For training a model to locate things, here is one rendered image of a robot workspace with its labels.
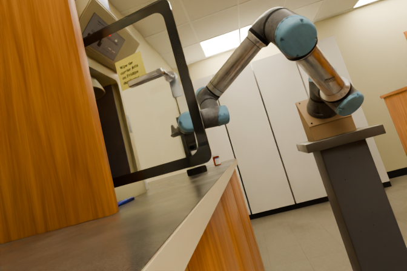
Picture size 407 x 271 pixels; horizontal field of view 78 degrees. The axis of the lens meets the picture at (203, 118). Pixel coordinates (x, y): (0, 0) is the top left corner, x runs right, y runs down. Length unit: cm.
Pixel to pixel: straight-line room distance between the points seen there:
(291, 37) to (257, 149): 295
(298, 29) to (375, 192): 81
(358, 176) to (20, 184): 123
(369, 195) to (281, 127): 251
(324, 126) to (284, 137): 243
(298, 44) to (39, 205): 81
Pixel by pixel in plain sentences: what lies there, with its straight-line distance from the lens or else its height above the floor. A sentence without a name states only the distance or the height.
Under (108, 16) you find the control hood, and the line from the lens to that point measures 88.
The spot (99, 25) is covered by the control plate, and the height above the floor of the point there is 146.
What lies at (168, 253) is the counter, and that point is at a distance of 25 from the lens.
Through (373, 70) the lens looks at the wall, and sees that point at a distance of 473.
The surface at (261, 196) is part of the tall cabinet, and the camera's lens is 376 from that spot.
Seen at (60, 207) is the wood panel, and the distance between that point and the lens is 65.
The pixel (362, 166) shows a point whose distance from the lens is 132.
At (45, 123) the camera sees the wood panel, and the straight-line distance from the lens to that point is 67.
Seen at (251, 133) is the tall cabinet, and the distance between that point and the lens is 369.
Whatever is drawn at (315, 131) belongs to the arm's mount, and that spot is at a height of 98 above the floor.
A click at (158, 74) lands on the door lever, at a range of 54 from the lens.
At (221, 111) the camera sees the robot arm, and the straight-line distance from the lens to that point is 93.
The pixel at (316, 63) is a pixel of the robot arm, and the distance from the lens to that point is 96.
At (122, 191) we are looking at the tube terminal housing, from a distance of 82.
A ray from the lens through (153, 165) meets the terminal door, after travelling 59.
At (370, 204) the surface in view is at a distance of 135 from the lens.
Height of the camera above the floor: 100
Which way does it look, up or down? 9 degrees up
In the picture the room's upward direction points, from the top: 16 degrees counter-clockwise
